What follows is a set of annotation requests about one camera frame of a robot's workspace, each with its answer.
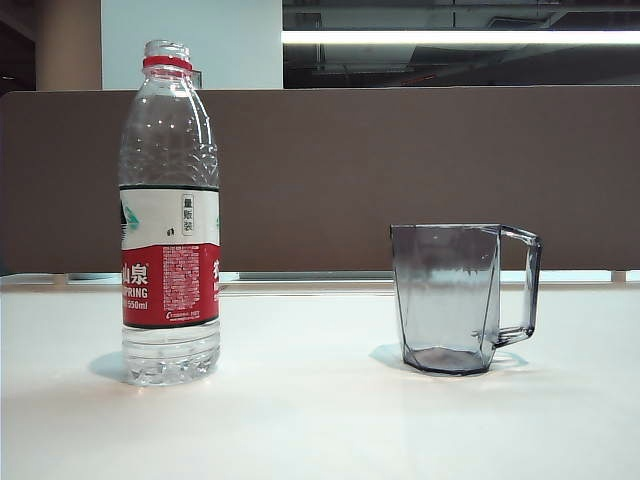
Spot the white ceiling light strip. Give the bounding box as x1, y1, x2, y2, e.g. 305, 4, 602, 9
281, 29, 640, 45

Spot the beige round column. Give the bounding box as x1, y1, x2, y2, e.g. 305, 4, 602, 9
34, 0, 104, 92

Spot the transparent grey faceted handled cup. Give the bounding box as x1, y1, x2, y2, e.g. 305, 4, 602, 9
389, 223, 544, 376

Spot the clear red-label mineral water bottle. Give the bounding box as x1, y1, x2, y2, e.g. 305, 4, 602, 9
118, 39, 222, 387

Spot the brown desk partition panel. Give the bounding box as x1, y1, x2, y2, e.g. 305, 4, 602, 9
0, 89, 640, 275

